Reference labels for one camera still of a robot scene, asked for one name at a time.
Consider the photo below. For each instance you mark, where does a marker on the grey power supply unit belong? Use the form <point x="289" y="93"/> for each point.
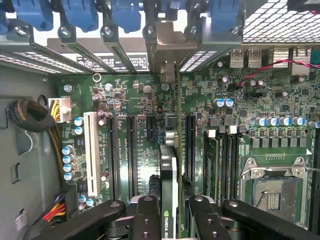
<point x="25" y="150"/>

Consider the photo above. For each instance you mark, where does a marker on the dark grey pc case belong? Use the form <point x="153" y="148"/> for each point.
<point x="225" y="42"/>

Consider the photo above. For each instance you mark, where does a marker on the short black expansion slot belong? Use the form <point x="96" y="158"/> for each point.
<point x="151" y="127"/>

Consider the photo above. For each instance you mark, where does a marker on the dark installed ram stick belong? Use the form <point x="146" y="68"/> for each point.
<point x="211" y="162"/>

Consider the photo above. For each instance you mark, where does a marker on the metal slot cover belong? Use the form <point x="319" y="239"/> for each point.
<point x="117" y="50"/>
<point x="75" y="47"/>
<point x="150" y="55"/>

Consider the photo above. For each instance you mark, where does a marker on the white expansion slot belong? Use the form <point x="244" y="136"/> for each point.
<point x="92" y="155"/>

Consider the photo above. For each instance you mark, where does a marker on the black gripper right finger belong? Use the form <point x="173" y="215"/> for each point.
<point x="207" y="222"/>

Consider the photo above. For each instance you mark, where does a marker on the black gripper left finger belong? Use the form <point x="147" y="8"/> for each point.
<point x="147" y="220"/>

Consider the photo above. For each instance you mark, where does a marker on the green motherboard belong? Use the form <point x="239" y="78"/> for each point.
<point x="250" y="100"/>

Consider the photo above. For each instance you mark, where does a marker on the white power connector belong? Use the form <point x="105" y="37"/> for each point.
<point x="60" y="110"/>

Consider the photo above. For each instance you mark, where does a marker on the long black expansion slot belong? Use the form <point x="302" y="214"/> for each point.
<point x="190" y="145"/>
<point x="132" y="157"/>
<point x="112" y="157"/>

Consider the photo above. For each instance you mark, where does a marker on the cpu socket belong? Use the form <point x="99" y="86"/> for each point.
<point x="275" y="195"/>

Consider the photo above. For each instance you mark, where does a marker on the blue slot clip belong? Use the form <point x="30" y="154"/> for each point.
<point x="80" y="15"/>
<point x="225" y="15"/>
<point x="32" y="12"/>
<point x="126" y="15"/>
<point x="3" y="20"/>

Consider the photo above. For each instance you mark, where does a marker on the silver usb port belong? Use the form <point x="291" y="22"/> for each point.
<point x="236" y="58"/>
<point x="254" y="58"/>

